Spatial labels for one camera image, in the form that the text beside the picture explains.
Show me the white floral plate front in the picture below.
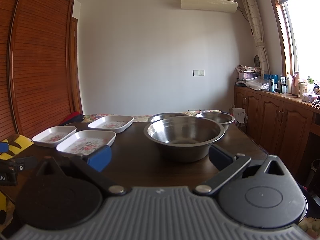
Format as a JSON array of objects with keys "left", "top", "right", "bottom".
[{"left": 56, "top": 130, "right": 116, "bottom": 157}]

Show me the white floral plate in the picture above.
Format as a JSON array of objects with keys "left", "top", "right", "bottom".
[
  {"left": 88, "top": 115, "right": 134, "bottom": 133},
  {"left": 56, "top": 130, "right": 116, "bottom": 157},
  {"left": 31, "top": 126, "right": 76, "bottom": 148}
]

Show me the steel bowl back right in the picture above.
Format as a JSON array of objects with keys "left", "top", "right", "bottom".
[{"left": 195, "top": 111, "right": 235, "bottom": 131}]

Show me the white floral plate back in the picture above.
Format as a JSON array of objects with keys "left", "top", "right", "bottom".
[{"left": 88, "top": 115, "right": 134, "bottom": 133}]

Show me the floral bed quilt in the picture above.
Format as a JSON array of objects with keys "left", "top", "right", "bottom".
[{"left": 82, "top": 109, "right": 222, "bottom": 123}]

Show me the white floral plate left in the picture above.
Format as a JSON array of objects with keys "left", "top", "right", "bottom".
[{"left": 31, "top": 126, "right": 76, "bottom": 148}]

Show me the white paper bag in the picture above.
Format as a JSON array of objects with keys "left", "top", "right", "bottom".
[{"left": 232, "top": 108, "right": 247, "bottom": 127}]

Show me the large steel bowl front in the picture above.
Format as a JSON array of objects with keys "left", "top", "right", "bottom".
[{"left": 144, "top": 116, "right": 225, "bottom": 162}]

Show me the wooden low cabinet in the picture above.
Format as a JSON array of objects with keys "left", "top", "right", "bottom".
[{"left": 234, "top": 86, "right": 319, "bottom": 177}]

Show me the yellow black cartoon cushion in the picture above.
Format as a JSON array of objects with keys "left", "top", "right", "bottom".
[{"left": 1, "top": 134, "right": 33, "bottom": 160}]

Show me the steel bowl back left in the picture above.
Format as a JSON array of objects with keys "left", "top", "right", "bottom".
[{"left": 148, "top": 113, "right": 187, "bottom": 123}]

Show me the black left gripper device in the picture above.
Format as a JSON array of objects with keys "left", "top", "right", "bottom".
[{"left": 0, "top": 156, "right": 37, "bottom": 186}]

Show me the wooden louvered wardrobe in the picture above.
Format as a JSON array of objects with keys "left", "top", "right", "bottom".
[{"left": 1, "top": 0, "right": 82, "bottom": 139}]

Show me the pink thermos jug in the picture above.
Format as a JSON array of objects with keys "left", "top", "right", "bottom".
[{"left": 292, "top": 72, "right": 299, "bottom": 96}]

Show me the patterned cream curtain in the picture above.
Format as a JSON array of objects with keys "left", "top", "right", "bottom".
[{"left": 242, "top": 0, "right": 270, "bottom": 77}]

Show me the white wall switch plate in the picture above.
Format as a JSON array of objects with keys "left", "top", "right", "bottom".
[{"left": 193, "top": 70, "right": 204, "bottom": 76}]

